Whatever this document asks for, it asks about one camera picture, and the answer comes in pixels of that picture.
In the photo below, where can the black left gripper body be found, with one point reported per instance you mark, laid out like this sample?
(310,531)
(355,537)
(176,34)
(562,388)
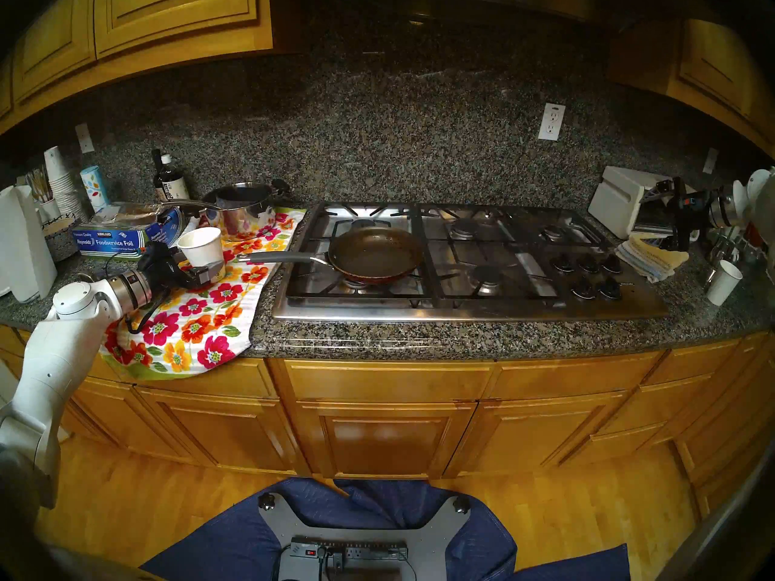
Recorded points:
(163,274)

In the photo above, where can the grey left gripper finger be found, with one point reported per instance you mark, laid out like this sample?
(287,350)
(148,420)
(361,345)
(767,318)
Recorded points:
(209,274)

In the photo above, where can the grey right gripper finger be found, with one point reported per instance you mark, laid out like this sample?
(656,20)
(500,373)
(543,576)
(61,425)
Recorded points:
(678,242)
(660,192)

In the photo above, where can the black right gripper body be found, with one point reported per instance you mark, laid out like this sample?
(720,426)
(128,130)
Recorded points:
(690,213)

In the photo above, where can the white paper cup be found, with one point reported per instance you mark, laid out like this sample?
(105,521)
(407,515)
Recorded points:
(203,247)
(723,283)

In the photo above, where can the large black stove knob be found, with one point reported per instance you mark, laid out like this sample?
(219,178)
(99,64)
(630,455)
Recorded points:
(610,290)
(582,291)

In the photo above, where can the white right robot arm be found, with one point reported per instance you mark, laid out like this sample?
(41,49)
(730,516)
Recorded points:
(760,189)

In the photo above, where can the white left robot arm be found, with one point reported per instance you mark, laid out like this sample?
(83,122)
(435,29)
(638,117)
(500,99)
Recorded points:
(54,356)

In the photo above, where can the small black stove knob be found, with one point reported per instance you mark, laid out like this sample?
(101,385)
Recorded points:
(611,264)
(563,263)
(588,264)

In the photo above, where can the narrow black stove grate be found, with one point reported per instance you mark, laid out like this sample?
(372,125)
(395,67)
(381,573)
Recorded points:
(581,245)

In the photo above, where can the blue patterned paper cup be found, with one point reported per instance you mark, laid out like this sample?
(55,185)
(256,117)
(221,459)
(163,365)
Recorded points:
(95,189)

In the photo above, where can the wide black stove grate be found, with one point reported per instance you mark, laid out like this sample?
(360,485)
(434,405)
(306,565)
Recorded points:
(387,296)
(502,296)

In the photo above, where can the yellow folded cloth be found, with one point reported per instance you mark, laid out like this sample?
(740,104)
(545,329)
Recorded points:
(660,253)

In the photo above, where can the metal kitchen utensils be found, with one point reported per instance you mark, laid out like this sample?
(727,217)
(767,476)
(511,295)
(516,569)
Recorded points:
(720,250)

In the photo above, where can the white and blue folded cloths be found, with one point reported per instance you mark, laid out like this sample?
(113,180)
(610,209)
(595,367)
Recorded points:
(639,265)

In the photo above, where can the floral kitchen towel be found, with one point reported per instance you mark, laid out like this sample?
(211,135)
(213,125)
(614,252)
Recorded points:
(212,319)

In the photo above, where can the white toaster oven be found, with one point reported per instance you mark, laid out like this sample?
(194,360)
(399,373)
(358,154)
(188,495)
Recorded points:
(614,201)

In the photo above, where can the blue foil sheet box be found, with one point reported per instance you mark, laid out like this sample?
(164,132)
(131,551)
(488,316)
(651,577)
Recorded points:
(109,241)

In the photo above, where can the stainless steel saucepan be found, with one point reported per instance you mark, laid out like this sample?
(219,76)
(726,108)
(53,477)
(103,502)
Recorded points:
(242,216)

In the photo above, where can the red jar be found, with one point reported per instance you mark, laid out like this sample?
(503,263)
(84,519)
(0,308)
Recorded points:
(757,233)

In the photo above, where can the dark bottle white cap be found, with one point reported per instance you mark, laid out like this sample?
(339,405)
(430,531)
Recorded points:
(174,186)

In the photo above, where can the small patterned basket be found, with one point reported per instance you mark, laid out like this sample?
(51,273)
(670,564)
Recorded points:
(60,241)

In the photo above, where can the dark bottle black cap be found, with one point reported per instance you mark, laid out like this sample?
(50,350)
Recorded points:
(157,162)

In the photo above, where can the white utensil mug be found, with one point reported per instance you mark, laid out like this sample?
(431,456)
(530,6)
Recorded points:
(49,210)

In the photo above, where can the wooden upper cabinet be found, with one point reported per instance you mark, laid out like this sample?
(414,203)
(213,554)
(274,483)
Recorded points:
(151,17)
(714,65)

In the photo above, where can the stack of white cups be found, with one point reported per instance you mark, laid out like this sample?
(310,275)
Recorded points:
(57,168)

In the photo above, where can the wooden chopsticks bundle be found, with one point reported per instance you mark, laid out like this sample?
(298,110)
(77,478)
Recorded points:
(39,186)

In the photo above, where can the brown frying pan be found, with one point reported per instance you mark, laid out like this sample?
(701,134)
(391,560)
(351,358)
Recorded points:
(375,256)

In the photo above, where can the stainless steel gas cooktop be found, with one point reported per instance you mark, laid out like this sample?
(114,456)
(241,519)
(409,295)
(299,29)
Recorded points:
(460,311)

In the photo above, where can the wooden lower cabinets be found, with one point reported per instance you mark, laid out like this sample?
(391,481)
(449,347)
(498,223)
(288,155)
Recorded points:
(387,440)

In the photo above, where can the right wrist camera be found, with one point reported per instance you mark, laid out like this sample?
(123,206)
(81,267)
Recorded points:
(681,189)

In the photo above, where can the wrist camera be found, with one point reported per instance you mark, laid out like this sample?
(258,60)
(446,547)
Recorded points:
(681,189)
(157,250)

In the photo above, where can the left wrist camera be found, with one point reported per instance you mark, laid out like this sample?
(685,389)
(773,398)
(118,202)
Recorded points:
(157,250)

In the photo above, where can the white wall switch plate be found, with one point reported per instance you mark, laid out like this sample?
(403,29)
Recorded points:
(710,161)
(85,138)

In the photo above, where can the white wall power outlet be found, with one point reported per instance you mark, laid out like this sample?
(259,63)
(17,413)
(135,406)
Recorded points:
(551,121)

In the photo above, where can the black base plate bolt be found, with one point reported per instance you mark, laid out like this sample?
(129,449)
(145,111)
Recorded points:
(461,504)
(266,500)

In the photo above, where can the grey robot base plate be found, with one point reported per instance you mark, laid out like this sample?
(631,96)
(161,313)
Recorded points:
(436,537)

